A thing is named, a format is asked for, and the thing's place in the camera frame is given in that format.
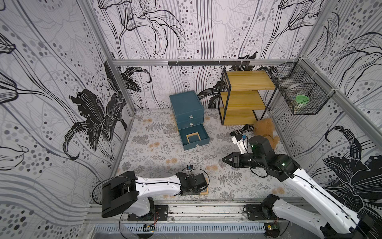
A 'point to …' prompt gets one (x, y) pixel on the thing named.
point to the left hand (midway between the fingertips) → (194, 193)
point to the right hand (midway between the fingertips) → (225, 159)
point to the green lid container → (300, 101)
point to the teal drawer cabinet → (185, 102)
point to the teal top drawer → (190, 115)
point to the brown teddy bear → (264, 127)
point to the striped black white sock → (246, 128)
